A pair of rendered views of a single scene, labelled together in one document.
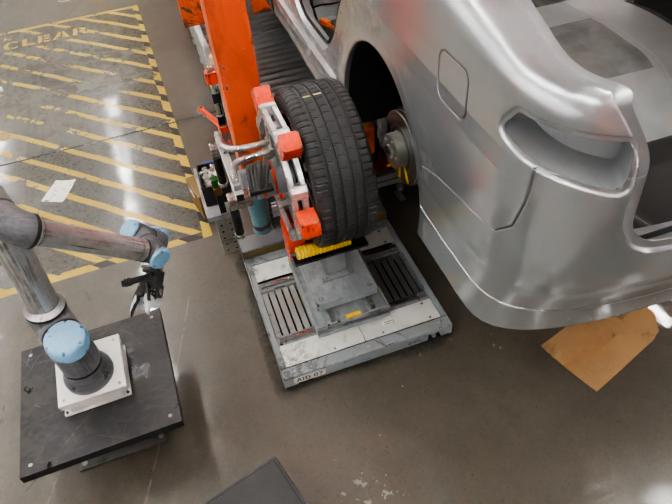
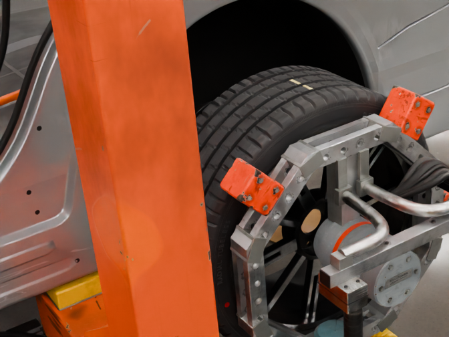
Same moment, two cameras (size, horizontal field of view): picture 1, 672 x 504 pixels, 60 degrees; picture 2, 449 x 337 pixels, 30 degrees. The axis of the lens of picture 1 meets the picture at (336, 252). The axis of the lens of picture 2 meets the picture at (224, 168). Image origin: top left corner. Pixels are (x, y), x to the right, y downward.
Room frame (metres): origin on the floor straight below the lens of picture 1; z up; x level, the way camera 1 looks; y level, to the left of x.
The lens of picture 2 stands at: (2.49, 1.62, 1.89)
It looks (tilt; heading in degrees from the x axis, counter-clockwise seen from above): 28 degrees down; 256
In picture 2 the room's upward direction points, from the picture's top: 5 degrees counter-clockwise
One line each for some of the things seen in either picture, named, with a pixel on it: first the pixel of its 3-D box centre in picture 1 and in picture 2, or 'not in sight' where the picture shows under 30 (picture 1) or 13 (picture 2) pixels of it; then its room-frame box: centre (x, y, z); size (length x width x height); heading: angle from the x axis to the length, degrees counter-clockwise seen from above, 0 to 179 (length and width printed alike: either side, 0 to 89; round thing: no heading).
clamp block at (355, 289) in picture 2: (221, 149); (342, 287); (1.98, 0.42, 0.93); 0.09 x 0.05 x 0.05; 105
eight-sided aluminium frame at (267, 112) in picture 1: (283, 174); (344, 243); (1.87, 0.18, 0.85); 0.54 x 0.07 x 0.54; 15
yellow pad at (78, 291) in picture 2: not in sight; (73, 279); (2.45, -0.14, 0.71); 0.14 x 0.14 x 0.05; 15
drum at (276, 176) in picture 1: (266, 179); (365, 257); (1.85, 0.25, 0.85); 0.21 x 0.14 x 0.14; 105
